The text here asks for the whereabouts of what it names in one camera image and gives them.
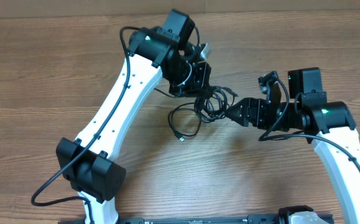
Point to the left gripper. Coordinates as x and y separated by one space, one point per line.
199 83

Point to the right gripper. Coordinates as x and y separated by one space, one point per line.
249 107

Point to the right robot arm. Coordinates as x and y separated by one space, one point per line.
301 110

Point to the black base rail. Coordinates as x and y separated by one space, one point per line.
250 219

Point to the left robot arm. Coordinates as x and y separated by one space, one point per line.
151 55

